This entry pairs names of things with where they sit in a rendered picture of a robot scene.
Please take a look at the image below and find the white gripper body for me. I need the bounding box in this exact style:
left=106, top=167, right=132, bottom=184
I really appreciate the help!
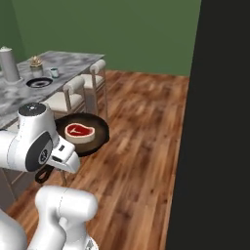
left=51, top=150, right=82, bottom=175

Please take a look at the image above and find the red raw steak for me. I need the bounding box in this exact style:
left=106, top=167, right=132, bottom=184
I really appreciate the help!
left=63, top=122, right=97, bottom=145

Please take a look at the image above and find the black frying pan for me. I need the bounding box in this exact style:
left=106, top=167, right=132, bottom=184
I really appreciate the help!
left=34, top=112, right=110, bottom=185

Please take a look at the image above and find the grey marble dining table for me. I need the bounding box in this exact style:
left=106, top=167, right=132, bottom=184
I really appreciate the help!
left=0, top=50, right=105, bottom=211

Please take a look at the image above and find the beige cushioned wooden chair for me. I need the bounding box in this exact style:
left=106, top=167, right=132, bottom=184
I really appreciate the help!
left=79, top=59, right=109, bottom=119
left=41, top=75, right=89, bottom=120

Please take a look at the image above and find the small teal mug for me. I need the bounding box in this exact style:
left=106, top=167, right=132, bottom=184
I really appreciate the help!
left=49, top=66, right=61, bottom=79

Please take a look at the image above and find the small potted plant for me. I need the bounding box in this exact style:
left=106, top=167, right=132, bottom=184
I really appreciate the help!
left=28, top=55, right=45, bottom=79

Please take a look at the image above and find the tall grey jug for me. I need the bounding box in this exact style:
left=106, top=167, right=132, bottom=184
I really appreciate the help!
left=0, top=46, right=22, bottom=84

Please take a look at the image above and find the tall black cabinet panel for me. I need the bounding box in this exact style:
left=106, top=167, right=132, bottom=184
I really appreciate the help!
left=165, top=0, right=250, bottom=250

